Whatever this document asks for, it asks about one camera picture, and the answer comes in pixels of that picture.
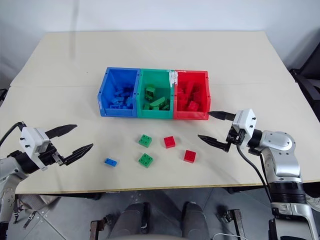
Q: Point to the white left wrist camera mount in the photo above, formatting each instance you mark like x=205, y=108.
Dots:
x=31, y=140

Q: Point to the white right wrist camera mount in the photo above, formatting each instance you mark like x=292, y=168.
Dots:
x=245, y=121

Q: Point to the dark rounded grey shape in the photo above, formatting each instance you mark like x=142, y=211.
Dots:
x=133, y=220
x=195, y=220

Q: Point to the blue plastic bin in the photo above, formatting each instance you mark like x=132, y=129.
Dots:
x=117, y=77

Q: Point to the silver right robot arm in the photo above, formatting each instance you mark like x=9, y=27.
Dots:
x=278, y=142

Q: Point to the green toy brick with holes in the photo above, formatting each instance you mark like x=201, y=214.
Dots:
x=150, y=92

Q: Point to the red square toy brick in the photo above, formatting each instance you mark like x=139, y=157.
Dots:
x=190, y=156
x=169, y=142

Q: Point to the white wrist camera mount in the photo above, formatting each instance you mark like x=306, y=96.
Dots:
x=245, y=121
x=31, y=140

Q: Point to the rusty metal frame bar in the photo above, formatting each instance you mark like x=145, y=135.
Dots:
x=96, y=230
x=236, y=223

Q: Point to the small green toy brick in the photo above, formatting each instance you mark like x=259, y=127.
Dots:
x=146, y=106
x=165, y=105

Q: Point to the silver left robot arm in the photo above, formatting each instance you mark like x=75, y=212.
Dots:
x=8, y=170

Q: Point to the flat blue toy brick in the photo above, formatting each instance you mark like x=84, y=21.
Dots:
x=111, y=162

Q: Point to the green plastic bin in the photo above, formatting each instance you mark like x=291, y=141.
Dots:
x=155, y=78

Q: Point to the white tape patch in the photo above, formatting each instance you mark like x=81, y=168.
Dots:
x=173, y=78

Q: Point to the long green toy brick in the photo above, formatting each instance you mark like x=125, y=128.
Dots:
x=158, y=101

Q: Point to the green square toy brick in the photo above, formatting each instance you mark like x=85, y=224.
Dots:
x=146, y=160
x=145, y=140

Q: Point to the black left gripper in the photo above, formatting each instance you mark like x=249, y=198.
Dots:
x=48, y=156

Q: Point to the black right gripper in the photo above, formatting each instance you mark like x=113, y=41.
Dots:
x=236, y=138

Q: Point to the red plastic bin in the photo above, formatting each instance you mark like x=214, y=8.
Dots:
x=192, y=77

